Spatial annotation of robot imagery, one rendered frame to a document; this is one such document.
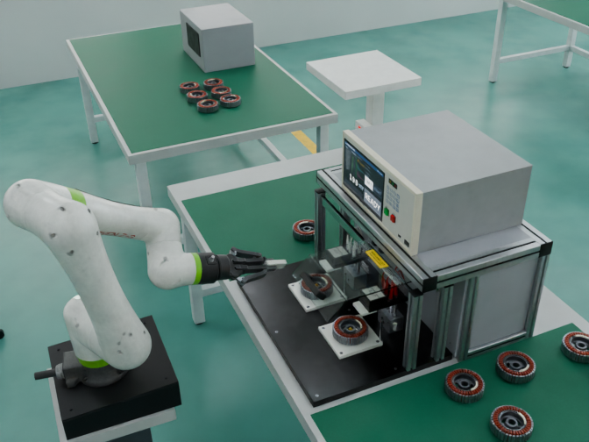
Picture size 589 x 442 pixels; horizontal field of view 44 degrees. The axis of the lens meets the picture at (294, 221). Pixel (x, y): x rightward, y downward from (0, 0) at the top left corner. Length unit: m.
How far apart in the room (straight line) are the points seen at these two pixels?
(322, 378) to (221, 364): 1.23
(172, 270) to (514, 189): 1.01
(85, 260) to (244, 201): 1.42
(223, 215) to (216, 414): 0.84
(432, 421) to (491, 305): 0.39
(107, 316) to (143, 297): 1.96
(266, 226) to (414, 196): 1.00
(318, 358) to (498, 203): 0.71
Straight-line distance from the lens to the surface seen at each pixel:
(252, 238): 2.79
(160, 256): 2.03
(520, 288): 2.27
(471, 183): 2.06
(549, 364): 2.36
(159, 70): 4.47
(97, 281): 1.75
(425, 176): 2.05
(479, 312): 2.23
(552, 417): 2.20
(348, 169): 2.31
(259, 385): 3.24
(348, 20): 7.37
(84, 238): 1.66
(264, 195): 3.06
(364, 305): 2.25
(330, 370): 2.20
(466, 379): 2.22
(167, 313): 3.66
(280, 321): 2.36
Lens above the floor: 2.31
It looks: 33 degrees down
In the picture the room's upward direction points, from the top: 1 degrees counter-clockwise
